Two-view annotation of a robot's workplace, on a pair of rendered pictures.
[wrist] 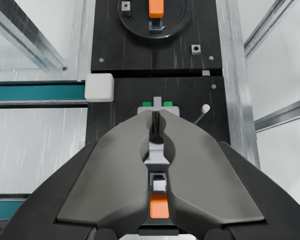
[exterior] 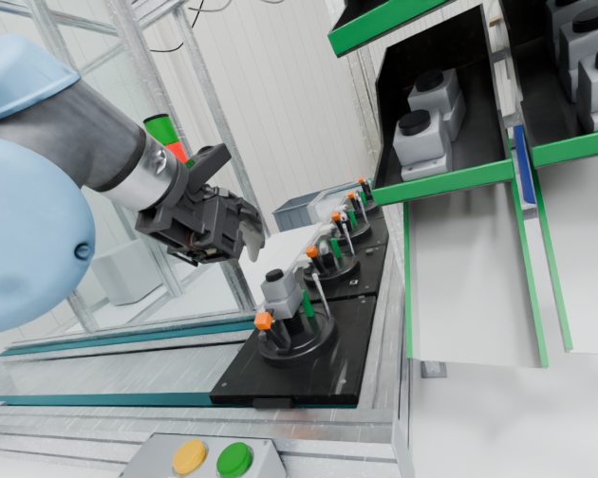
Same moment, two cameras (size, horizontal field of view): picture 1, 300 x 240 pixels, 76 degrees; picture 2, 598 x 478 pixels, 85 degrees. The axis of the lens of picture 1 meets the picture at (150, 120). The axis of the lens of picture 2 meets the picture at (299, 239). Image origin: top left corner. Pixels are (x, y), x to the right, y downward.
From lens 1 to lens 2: 48 cm
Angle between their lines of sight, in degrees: 62
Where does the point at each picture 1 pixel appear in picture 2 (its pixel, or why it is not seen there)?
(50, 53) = (247, 294)
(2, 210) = (158, 398)
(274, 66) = not seen: hidden behind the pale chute
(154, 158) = (272, 302)
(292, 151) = (501, 389)
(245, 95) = (395, 306)
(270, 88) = not seen: hidden behind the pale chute
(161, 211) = (260, 318)
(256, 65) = not seen: hidden behind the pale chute
